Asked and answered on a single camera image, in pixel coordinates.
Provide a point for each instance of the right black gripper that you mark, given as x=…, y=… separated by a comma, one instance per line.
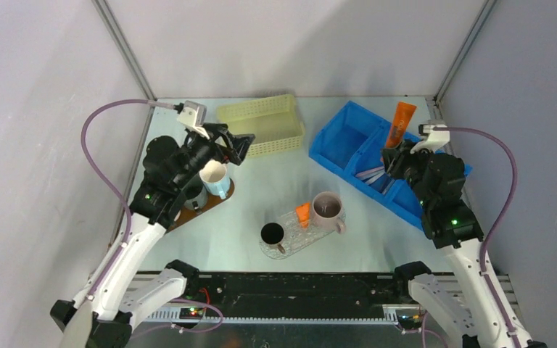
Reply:
x=394, y=159

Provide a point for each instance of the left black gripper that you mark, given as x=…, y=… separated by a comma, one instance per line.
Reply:
x=236, y=146

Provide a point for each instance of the light blue mug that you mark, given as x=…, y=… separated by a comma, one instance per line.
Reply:
x=214, y=176

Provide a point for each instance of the dark grey mug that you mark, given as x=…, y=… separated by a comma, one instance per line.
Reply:
x=196, y=196

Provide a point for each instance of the orange toothpaste tube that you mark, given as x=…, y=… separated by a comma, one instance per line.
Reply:
x=303, y=214
x=403, y=115

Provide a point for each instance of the brown mug black inside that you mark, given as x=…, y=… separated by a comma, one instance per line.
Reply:
x=272, y=234

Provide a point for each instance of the clear textured plastic box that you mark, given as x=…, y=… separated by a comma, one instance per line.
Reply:
x=298, y=223

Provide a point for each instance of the pink mug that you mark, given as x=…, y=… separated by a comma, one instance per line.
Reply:
x=327, y=212

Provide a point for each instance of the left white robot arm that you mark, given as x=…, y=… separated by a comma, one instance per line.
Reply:
x=105, y=313

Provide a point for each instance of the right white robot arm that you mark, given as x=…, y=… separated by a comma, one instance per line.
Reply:
x=487, y=319

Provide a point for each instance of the light blue toothbrush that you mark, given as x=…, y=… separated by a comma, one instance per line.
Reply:
x=379, y=178

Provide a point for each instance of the clear textured oval tray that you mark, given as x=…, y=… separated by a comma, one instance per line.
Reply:
x=291, y=246

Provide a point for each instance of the yellow perforated plastic basket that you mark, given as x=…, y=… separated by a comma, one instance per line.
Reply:
x=273, y=120

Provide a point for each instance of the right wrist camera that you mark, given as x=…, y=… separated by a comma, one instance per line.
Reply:
x=434, y=135

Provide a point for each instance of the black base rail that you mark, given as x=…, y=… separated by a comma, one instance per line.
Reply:
x=304, y=296

